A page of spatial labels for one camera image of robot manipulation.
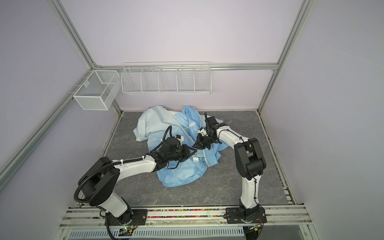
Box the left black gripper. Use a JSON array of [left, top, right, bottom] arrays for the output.
[[167, 144, 198, 163]]

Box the light blue jacket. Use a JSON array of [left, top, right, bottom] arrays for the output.
[[133, 106, 229, 188]]

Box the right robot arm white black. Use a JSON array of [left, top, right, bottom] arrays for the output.
[[194, 114, 267, 223]]

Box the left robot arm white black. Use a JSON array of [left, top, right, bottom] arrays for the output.
[[73, 126, 197, 219]]

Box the small white mesh basket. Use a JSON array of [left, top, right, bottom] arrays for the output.
[[74, 70, 122, 111]]

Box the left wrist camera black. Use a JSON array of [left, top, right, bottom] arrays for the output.
[[162, 135, 184, 152]]

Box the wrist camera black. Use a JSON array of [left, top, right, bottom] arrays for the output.
[[198, 116, 218, 136], [162, 135, 184, 152]]

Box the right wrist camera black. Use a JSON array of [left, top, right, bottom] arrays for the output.
[[198, 116, 218, 136]]

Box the long white wire basket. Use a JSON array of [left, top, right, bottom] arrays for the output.
[[121, 62, 212, 94]]

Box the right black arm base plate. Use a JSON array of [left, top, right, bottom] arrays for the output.
[[224, 206, 267, 224]]

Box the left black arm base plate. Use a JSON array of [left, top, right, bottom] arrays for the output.
[[106, 209, 148, 226]]

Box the aluminium front rail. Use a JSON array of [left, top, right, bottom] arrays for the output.
[[59, 205, 313, 229]]

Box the white slotted cable duct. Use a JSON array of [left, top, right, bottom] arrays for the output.
[[67, 227, 245, 240]]

